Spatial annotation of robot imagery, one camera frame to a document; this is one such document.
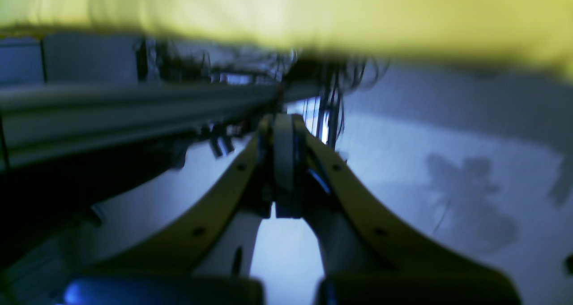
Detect grey aluminium frame rail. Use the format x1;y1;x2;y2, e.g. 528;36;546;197
1;82;319;173

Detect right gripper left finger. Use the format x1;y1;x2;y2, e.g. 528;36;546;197
63;114;294;305

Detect yellow table cloth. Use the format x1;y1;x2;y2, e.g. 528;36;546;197
0;0;572;80

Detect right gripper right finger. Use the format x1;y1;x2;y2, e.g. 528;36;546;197
292;115;522;305

